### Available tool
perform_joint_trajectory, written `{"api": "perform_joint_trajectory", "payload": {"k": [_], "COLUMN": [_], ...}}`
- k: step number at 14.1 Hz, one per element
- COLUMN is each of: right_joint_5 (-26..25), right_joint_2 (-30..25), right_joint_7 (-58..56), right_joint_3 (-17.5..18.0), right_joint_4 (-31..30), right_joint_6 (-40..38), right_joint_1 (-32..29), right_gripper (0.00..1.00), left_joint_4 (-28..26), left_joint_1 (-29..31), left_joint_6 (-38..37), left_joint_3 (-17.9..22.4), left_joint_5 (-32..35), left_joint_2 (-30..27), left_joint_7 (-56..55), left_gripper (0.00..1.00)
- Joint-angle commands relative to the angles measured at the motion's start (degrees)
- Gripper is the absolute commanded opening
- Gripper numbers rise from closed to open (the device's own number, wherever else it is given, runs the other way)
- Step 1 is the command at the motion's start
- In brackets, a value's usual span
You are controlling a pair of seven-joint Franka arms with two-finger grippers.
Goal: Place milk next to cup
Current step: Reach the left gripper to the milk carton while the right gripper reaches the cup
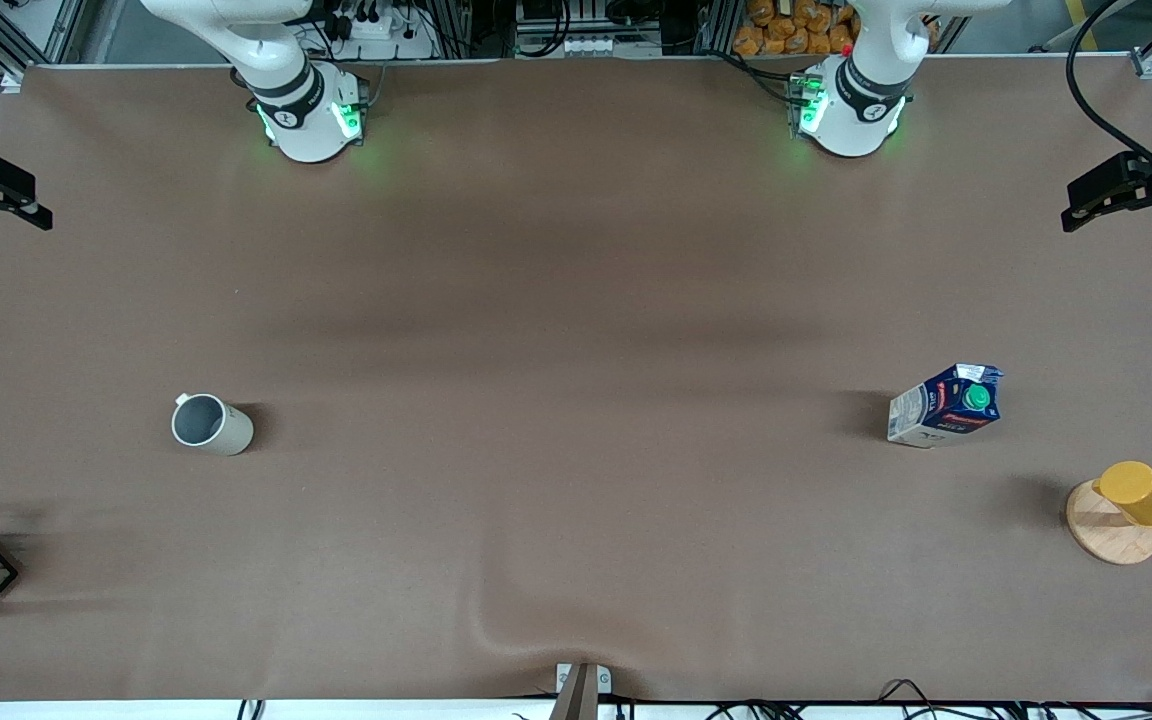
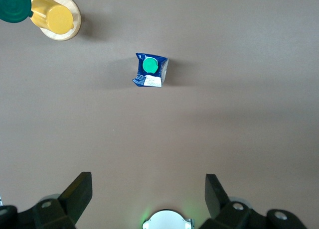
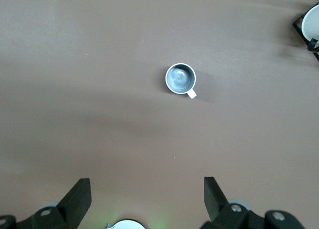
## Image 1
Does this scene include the blue white milk carton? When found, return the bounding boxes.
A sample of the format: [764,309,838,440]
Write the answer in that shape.
[887,363,1004,449]

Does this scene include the beige ceramic mug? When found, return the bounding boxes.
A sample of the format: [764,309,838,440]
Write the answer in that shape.
[171,392,255,457]

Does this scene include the yellow plastic cup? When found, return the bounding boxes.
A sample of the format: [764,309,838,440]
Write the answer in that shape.
[1093,460,1152,528]

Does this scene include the wooden cup stand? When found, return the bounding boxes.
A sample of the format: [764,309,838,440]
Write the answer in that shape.
[1066,478,1152,566]

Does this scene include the bag of oranges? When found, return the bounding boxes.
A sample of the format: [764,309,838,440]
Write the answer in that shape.
[733,0,862,58]

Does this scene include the white power strip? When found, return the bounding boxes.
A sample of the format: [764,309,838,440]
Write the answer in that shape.
[321,0,437,61]

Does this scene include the brown table mat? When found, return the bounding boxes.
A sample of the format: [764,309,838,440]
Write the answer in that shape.
[0,55,1152,703]

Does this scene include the metal table clamp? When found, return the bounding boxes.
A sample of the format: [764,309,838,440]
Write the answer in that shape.
[548,662,613,720]

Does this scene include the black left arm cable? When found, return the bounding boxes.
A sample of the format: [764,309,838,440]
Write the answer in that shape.
[1066,0,1152,196]

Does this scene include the black floor cables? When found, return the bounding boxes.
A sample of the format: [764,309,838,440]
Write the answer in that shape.
[876,678,1152,720]

